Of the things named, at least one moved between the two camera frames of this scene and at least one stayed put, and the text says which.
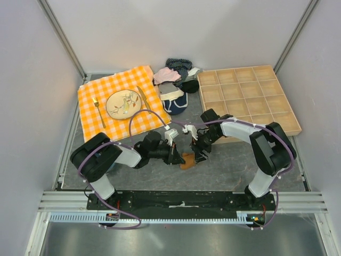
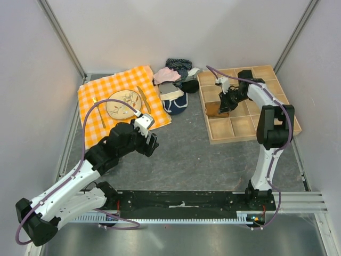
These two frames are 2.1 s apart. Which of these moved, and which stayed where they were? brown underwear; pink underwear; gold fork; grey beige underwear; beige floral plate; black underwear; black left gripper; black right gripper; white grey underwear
Moved: brown underwear; black left gripper; black right gripper
Stayed: black underwear; beige floral plate; white grey underwear; grey beige underwear; gold fork; pink underwear
